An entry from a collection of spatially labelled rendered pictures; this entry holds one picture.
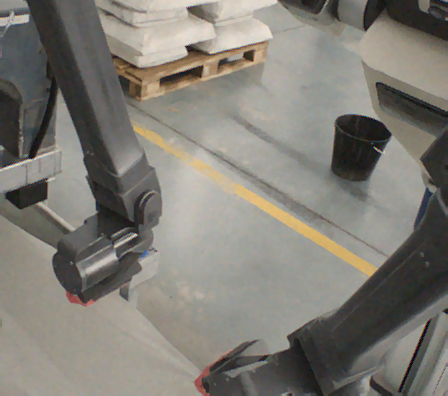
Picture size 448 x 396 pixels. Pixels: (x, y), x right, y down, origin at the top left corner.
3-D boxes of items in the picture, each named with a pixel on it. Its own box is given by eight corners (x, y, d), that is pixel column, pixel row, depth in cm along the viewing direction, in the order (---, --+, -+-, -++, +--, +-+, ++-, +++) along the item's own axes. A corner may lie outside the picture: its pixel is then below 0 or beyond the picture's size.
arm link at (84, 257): (164, 189, 82) (115, 163, 87) (91, 226, 74) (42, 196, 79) (161, 267, 88) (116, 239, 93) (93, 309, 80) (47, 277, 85)
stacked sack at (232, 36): (275, 45, 465) (279, 23, 457) (209, 62, 419) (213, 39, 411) (229, 24, 487) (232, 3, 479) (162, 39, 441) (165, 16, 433)
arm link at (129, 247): (165, 237, 87) (139, 202, 88) (126, 260, 82) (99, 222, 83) (143, 259, 92) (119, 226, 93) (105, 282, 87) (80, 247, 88)
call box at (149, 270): (157, 274, 141) (160, 251, 138) (128, 290, 136) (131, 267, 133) (132, 255, 145) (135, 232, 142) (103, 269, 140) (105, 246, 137)
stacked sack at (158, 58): (190, 60, 413) (193, 41, 407) (136, 74, 383) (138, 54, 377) (119, 24, 447) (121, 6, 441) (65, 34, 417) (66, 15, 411)
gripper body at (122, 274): (57, 266, 92) (75, 243, 87) (114, 238, 99) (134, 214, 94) (82, 306, 91) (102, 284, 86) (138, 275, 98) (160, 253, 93)
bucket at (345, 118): (389, 175, 357) (403, 131, 344) (359, 192, 337) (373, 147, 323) (342, 150, 372) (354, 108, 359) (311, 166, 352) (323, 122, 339)
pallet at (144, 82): (265, 61, 470) (269, 41, 462) (140, 102, 385) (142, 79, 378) (180, 23, 510) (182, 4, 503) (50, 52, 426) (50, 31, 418)
